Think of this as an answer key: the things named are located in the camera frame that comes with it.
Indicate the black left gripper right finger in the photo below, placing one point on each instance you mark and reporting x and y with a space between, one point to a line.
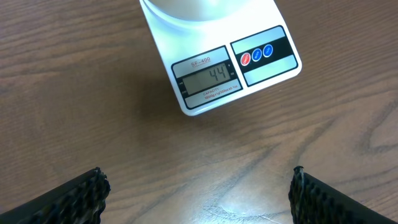
314 202

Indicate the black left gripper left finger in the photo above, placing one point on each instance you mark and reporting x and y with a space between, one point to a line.
80 200

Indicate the white digital kitchen scale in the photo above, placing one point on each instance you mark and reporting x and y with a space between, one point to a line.
212 63

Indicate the cream round bowl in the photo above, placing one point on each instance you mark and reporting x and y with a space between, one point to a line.
198 10

